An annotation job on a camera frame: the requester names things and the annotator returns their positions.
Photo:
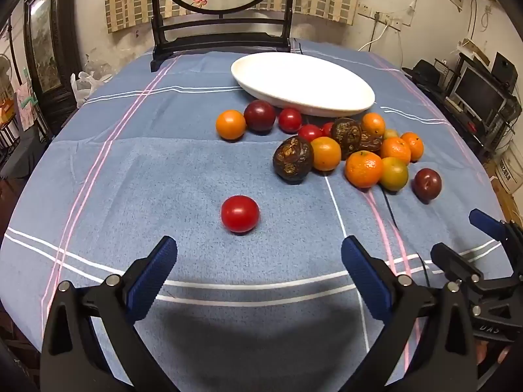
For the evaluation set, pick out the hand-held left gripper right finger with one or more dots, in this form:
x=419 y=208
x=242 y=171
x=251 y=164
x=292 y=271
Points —
x=361 y=269

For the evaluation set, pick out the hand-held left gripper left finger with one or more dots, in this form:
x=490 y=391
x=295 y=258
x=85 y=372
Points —
x=157 y=269

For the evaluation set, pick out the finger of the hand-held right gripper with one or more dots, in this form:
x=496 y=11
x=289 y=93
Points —
x=484 y=219
x=451 y=259

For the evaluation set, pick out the dark red plum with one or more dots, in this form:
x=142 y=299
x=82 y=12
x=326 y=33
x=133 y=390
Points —
x=427 y=184
x=260 y=116

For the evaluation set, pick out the greenish orange mandarin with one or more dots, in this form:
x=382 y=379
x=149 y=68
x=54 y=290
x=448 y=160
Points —
x=395 y=174

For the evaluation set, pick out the red tomato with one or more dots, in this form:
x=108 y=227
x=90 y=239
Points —
x=290 y=120
x=327 y=128
x=309 y=132
x=240 y=214

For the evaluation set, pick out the smooth orange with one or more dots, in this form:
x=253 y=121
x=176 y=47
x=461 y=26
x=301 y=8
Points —
x=231 y=124
x=325 y=153
x=373 y=124

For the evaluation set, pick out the small yellow-green citrus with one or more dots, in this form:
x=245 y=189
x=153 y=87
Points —
x=390 y=133

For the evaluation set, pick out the small dark wrinkled fruit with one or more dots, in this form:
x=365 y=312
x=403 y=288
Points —
x=371 y=143

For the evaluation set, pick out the wrinkled brown passion fruit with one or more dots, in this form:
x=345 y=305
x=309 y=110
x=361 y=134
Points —
x=293 y=159
x=346 y=137

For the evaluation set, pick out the white oval plate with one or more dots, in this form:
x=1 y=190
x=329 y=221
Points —
x=302 y=81

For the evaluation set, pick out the person's right hand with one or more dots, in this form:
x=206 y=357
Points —
x=490 y=355

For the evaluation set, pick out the cardboard box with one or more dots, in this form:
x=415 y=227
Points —
x=508 y=171

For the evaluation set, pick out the blue striped tablecloth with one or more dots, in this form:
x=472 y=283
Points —
x=163 y=171

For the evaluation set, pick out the computer monitor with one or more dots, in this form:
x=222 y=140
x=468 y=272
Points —
x=478 y=90

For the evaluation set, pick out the black speaker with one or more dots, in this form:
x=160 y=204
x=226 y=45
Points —
x=503 y=67

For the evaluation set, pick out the black hat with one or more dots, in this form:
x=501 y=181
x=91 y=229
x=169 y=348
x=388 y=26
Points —
x=425 y=71

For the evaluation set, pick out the white plastic bag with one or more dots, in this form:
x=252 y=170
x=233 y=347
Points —
x=83 y=85

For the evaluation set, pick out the white power strip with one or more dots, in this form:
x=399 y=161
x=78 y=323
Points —
x=380 y=16

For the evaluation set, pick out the round painted table screen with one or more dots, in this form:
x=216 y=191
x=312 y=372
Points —
x=220 y=36

